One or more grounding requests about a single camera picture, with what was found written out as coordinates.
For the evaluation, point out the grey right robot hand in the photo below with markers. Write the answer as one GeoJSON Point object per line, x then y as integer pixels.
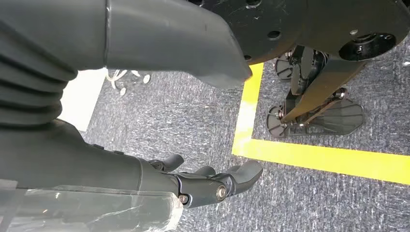
{"type": "Point", "coordinates": [160, 35]}

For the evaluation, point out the white board panel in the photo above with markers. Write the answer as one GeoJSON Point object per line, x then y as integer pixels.
{"type": "Point", "coordinates": [80, 102]}

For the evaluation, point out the robot leg with black foot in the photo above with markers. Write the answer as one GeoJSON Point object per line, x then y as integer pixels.
{"type": "Point", "coordinates": [283, 69]}
{"type": "Point", "coordinates": [339, 118]}

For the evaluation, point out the black robot torso base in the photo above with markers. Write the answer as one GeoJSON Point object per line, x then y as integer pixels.
{"type": "Point", "coordinates": [288, 22]}

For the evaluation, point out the yellow floor tape square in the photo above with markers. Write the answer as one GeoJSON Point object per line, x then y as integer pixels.
{"type": "Point", "coordinates": [320, 158]}

